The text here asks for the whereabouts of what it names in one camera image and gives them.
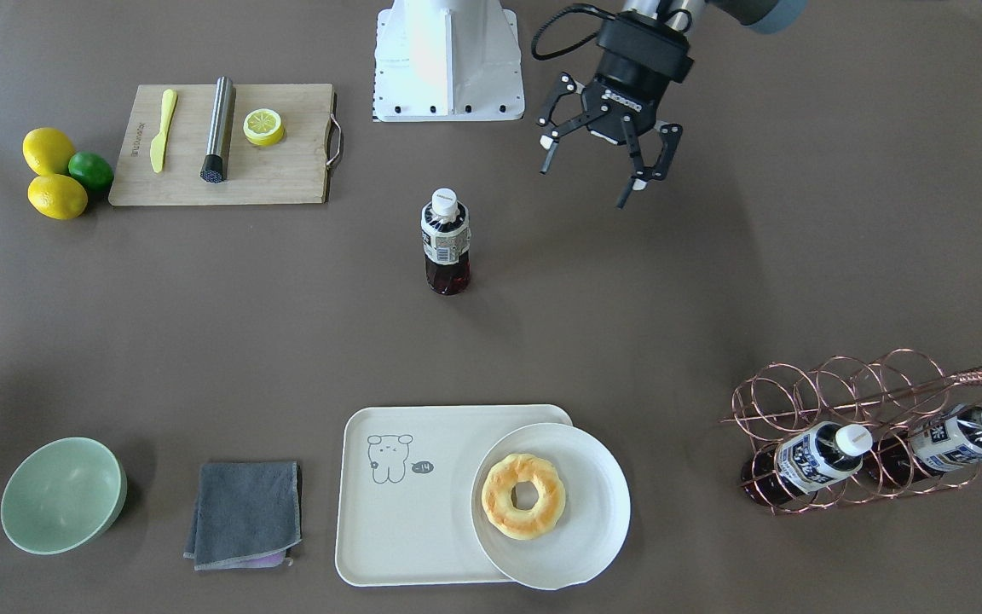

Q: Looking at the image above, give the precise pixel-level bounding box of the tea bottle in rack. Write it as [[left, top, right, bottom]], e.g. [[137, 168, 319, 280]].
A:
[[741, 422, 874, 507], [864, 405, 982, 487]]

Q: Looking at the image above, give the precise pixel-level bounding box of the white round plate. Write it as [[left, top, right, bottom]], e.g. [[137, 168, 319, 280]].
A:
[[471, 423, 630, 591]]

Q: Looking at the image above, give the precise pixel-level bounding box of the half lemon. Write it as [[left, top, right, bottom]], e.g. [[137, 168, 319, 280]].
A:
[[242, 108, 286, 147]]

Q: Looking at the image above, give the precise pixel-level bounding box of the copper wire bottle rack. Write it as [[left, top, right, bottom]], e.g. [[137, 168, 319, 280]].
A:
[[730, 349, 982, 514]]

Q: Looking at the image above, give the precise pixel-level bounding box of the green lime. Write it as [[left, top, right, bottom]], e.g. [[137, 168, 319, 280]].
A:
[[67, 151, 114, 194]]

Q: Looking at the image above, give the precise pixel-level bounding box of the wooden cutting board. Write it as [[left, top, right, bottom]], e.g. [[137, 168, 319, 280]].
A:
[[108, 82, 342, 207]]

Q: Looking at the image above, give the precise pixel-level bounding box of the glazed donut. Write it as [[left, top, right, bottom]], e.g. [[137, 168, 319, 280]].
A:
[[479, 452, 568, 541]]

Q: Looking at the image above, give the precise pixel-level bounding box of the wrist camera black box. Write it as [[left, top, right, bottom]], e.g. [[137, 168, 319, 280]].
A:
[[596, 12, 694, 87]]

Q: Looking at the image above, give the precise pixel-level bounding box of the cream rectangular tray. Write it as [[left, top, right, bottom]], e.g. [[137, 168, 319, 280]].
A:
[[334, 404, 570, 588]]

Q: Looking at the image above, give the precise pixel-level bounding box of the yellow plastic knife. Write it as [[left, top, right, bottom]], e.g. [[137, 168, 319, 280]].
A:
[[149, 89, 178, 174]]

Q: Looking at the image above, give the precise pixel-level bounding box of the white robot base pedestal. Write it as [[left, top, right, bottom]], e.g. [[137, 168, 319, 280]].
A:
[[372, 1, 526, 122]]

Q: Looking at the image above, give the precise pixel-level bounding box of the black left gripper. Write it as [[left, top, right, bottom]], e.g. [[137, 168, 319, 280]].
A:
[[535, 72, 683, 210]]

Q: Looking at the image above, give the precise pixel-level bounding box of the green bowl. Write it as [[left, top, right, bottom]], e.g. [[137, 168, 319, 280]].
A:
[[0, 437, 128, 556]]

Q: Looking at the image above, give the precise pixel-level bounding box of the grey folded cloth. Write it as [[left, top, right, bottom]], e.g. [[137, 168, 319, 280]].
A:
[[183, 460, 303, 572]]

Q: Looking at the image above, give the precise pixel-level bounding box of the tea bottle white cap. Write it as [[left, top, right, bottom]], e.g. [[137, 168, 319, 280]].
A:
[[421, 188, 471, 296]]

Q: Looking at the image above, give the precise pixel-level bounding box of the yellow lemon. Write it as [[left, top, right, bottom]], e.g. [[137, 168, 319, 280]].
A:
[[27, 174, 89, 220], [22, 127, 77, 177]]

